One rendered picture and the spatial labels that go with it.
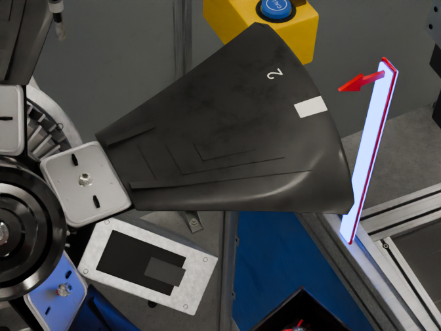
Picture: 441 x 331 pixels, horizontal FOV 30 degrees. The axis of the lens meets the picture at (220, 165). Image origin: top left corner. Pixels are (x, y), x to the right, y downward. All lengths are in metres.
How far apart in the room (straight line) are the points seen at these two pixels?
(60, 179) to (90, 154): 0.04
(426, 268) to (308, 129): 1.14
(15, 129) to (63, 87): 0.97
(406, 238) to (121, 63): 0.78
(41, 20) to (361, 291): 0.63
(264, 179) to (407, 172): 1.60
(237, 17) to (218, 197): 0.41
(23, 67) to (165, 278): 0.31
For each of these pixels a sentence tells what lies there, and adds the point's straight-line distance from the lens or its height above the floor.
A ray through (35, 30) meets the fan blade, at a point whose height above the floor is 1.33.
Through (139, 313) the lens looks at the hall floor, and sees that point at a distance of 2.07.
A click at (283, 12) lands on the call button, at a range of 1.12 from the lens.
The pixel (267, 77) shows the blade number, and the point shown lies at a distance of 0.86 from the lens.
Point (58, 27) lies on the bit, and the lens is 0.65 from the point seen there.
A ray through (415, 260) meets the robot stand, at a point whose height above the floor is 0.21.
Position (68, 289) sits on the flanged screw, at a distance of 0.80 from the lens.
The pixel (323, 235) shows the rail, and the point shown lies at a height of 0.82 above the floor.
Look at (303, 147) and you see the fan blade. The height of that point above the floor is 1.18.
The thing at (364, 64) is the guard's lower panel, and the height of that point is 0.33.
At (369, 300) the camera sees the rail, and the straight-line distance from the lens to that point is 1.15.
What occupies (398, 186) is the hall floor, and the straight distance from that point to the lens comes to 2.35.
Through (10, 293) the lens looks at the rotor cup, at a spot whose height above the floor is 1.19.
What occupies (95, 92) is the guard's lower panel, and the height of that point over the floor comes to 0.55.
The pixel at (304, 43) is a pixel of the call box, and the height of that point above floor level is 1.03.
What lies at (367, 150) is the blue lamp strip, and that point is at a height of 1.06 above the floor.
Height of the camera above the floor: 1.80
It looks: 51 degrees down
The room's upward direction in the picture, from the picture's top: 2 degrees clockwise
